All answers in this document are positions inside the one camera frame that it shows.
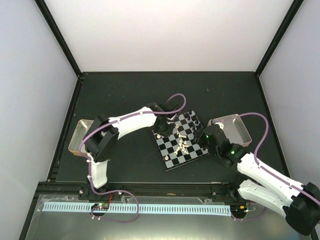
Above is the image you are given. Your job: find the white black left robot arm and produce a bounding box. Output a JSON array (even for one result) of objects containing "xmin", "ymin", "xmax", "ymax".
[{"xmin": 78, "ymin": 100, "xmax": 185, "ymax": 200}]

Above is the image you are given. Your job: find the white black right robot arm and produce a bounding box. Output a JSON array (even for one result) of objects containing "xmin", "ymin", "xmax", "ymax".
[{"xmin": 193, "ymin": 124, "xmax": 320, "ymax": 236}]

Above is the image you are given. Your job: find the black chess pieces group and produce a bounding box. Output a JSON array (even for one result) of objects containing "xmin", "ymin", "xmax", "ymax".
[{"xmin": 183, "ymin": 110, "xmax": 203, "ymax": 134}]

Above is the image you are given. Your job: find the pile of white chess pieces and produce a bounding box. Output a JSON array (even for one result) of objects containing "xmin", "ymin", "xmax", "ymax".
[{"xmin": 174, "ymin": 132, "xmax": 189, "ymax": 155}]

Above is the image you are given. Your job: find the black grey chess board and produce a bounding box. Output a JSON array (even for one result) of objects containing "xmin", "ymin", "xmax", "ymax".
[{"xmin": 152, "ymin": 110, "xmax": 209, "ymax": 172}]

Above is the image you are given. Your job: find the right controller circuit board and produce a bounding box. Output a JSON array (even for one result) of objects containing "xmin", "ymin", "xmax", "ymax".
[{"xmin": 230, "ymin": 205, "xmax": 256, "ymax": 213}]

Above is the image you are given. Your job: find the controller circuit board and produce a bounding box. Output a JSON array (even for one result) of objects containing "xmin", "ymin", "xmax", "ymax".
[
  {"xmin": 91, "ymin": 203, "xmax": 109, "ymax": 211},
  {"xmin": 230, "ymin": 205, "xmax": 256, "ymax": 213}
]

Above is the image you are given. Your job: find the left controller circuit board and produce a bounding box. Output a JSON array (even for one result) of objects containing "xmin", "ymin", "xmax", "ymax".
[{"xmin": 91, "ymin": 203, "xmax": 109, "ymax": 211}]

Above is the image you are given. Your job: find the pink metal tray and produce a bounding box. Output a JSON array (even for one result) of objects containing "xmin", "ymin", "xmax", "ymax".
[{"xmin": 207, "ymin": 114, "xmax": 252, "ymax": 147}]

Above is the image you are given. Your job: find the gold rimmed metal tin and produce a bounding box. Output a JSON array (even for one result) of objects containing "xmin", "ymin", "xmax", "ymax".
[{"xmin": 68, "ymin": 119, "xmax": 94, "ymax": 156}]

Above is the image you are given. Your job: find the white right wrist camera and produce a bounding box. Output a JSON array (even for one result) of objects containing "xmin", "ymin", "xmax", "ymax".
[{"xmin": 213, "ymin": 121, "xmax": 225, "ymax": 130}]

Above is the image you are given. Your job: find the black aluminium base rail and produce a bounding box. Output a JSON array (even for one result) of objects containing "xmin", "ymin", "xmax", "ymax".
[{"xmin": 34, "ymin": 182, "xmax": 240, "ymax": 203}]

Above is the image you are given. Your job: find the white slotted cable duct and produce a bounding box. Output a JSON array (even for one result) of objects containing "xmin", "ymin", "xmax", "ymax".
[{"xmin": 42, "ymin": 202, "xmax": 232, "ymax": 217}]

